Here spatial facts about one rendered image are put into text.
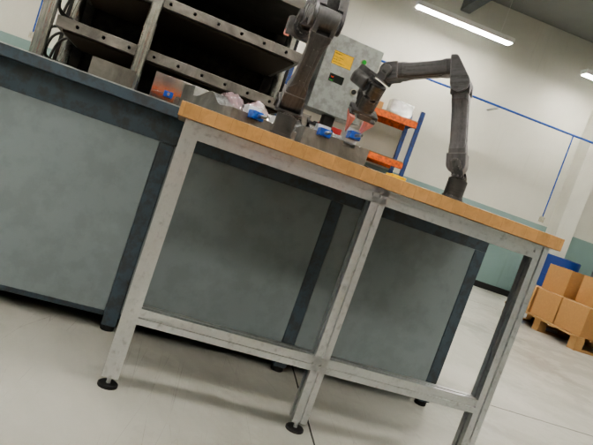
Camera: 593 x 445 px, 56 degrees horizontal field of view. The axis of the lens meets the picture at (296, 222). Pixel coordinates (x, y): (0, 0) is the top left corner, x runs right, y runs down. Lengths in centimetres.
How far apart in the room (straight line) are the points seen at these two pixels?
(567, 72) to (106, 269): 908
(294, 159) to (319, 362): 59
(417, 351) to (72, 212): 139
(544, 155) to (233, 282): 842
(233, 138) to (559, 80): 896
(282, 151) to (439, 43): 802
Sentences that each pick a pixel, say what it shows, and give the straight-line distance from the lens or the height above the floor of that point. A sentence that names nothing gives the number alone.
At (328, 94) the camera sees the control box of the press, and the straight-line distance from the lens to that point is 297.
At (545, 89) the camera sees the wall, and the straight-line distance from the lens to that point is 1010.
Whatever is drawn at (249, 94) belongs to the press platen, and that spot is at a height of 101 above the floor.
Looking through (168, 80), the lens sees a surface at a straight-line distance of 277.
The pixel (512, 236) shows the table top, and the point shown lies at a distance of 182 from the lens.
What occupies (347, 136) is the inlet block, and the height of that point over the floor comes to 91.
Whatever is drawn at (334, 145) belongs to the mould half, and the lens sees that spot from 206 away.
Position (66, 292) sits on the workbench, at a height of 10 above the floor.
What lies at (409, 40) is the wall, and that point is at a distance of 930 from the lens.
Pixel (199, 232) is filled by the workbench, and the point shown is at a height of 42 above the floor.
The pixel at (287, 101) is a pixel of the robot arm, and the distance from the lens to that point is 171.
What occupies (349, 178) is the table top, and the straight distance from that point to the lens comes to 159.
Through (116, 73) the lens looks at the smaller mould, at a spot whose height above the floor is 84.
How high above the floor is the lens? 71
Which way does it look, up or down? 4 degrees down
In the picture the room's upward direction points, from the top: 19 degrees clockwise
